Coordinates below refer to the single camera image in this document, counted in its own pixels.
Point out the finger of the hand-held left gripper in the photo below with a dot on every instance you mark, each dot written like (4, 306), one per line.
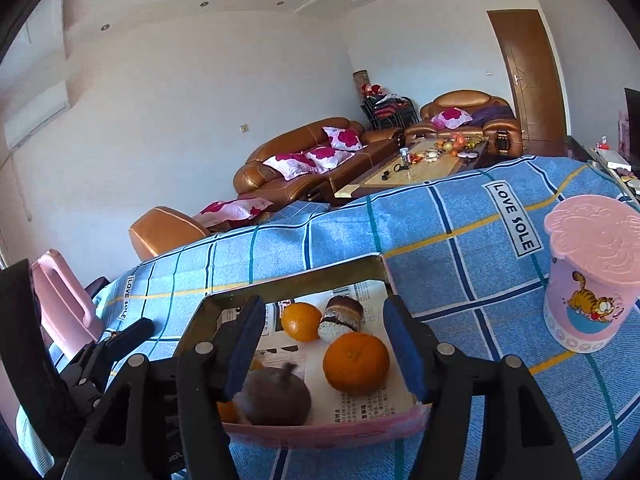
(127, 337)

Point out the tall patterned roll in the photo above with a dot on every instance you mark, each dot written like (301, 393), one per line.
(361, 82)

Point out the white wall air conditioner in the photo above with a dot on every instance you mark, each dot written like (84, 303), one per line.
(35, 117)

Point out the printed paper leaflet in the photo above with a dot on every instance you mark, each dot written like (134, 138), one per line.
(360, 402)

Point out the stack of black chairs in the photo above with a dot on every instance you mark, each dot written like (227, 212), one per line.
(390, 112)

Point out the wooden coffee table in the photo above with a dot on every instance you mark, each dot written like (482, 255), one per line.
(425, 172)

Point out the pink tin box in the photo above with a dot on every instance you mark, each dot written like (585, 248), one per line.
(325, 432)

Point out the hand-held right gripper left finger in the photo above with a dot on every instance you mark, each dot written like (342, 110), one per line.
(245, 346)

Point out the white box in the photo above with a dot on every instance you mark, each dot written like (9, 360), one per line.
(612, 157)

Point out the white pillow with magenta flowers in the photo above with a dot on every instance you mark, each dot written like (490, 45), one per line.
(327, 157)
(287, 165)
(344, 138)
(232, 210)
(450, 119)

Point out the purple blanket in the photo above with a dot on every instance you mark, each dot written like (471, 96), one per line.
(492, 113)

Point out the pink plastic jug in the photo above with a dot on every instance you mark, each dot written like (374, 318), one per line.
(65, 305)

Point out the black television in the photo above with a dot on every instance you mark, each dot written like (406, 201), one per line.
(633, 127)

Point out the small orange piece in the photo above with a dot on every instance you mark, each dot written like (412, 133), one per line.
(256, 364)

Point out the blue plaid tablecloth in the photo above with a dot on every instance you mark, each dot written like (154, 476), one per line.
(450, 260)

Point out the colourful snacks pile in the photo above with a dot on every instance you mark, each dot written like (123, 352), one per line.
(447, 146)

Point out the purple passion fruit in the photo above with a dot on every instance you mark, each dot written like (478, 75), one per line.
(272, 397)

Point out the brown wooden door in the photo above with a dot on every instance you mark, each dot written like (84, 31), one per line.
(530, 75)

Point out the brown leather loveseat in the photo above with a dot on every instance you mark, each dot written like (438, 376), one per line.
(460, 99)

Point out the long brown leather sofa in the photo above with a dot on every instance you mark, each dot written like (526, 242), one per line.
(300, 140)

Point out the orange leather armchair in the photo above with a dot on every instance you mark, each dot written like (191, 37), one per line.
(160, 232)

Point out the round chocolate cream cake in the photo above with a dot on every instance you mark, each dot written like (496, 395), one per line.
(340, 324)

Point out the pink cartoon cup with lid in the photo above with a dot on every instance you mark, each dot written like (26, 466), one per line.
(590, 285)

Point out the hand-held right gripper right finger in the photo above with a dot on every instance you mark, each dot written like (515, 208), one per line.
(406, 351)

